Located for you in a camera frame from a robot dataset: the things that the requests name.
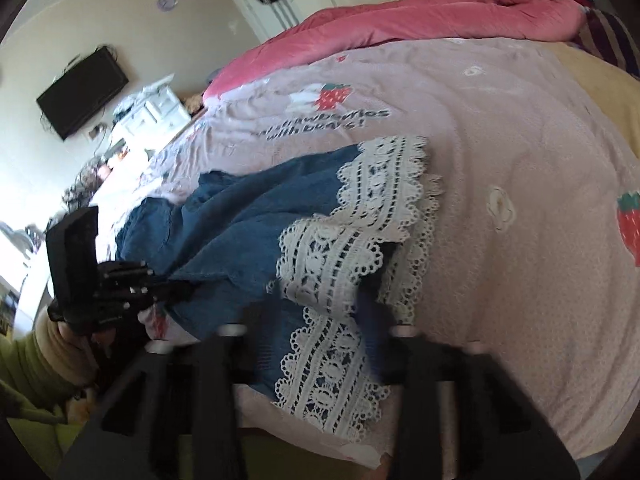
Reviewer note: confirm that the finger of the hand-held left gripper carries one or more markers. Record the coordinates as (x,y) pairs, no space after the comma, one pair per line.
(127,271)
(160,296)

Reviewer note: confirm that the pink strawberry print bedsheet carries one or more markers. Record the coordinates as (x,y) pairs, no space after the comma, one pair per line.
(510,170)

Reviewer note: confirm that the blue denim pants lace trim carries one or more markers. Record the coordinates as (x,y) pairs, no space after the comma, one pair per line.
(240,220)

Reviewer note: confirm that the purple wall clock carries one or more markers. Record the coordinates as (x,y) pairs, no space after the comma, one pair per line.
(167,3)

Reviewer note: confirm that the striped pillow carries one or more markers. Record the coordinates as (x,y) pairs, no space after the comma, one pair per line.
(607,40)

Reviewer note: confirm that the yellow blanket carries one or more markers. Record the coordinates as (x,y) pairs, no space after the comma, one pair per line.
(605,95)

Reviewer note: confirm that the black wall television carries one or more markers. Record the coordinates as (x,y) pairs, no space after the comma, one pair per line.
(82,92)

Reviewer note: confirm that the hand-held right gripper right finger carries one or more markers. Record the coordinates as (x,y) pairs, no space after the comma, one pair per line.
(430,365)

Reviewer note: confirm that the white door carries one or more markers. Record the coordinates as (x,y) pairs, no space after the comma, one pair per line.
(280,15)

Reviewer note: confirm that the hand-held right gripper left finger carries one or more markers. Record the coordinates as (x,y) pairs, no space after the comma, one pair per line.
(215,360)

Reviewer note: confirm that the pink quilt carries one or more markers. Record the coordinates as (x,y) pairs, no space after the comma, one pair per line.
(400,15)

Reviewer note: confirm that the beige plush toy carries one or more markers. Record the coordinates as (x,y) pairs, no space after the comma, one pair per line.
(192,104)

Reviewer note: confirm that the person's left forearm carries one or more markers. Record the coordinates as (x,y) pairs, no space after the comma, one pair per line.
(55,360)

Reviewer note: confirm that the white drawer dresser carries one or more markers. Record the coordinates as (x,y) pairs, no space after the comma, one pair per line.
(150,110)

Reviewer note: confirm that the person's left hand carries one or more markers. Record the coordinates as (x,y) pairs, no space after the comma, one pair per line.
(104,343)

